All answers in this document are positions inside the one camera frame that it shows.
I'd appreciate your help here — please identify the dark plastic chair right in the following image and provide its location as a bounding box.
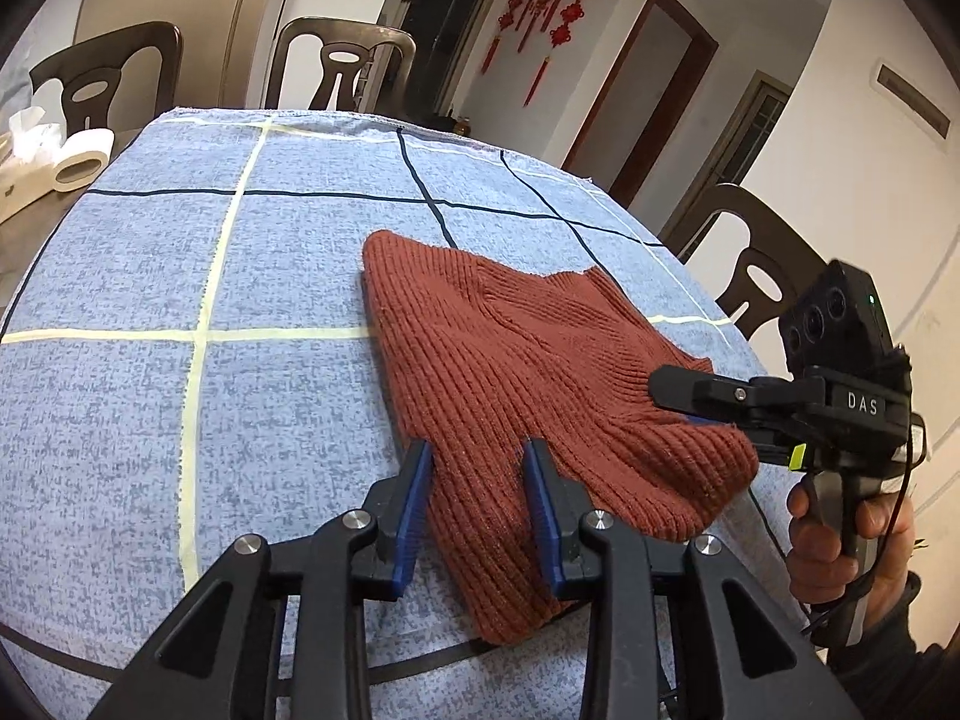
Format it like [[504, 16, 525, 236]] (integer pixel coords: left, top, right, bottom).
[[662, 182, 827, 338]]

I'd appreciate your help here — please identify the red Chinese knot decoration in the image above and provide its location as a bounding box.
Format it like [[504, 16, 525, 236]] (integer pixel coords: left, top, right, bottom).
[[480, 0, 584, 107]]

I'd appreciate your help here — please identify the black tracking camera box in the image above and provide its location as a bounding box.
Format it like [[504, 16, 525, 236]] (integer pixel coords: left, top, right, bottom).
[[778, 260, 893, 379]]

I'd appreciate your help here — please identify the blue plaid table cloth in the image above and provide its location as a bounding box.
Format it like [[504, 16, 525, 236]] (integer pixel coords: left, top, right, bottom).
[[0, 107, 812, 720]]

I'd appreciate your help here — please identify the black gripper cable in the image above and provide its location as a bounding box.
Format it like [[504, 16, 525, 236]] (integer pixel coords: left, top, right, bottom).
[[797, 346, 932, 639]]

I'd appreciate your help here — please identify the rust red knit sweater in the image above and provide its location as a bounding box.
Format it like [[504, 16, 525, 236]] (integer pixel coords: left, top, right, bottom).
[[361, 231, 758, 645]]

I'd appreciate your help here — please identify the person's right hand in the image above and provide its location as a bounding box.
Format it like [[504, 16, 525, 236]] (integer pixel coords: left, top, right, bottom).
[[786, 484, 914, 626]]

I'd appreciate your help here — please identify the white tape roll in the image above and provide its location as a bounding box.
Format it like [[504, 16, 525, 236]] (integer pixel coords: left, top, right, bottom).
[[52, 128, 116, 193]]

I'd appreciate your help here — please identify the dark jacket sleeve forearm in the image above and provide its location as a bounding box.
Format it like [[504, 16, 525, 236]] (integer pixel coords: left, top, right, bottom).
[[827, 572, 960, 720]]

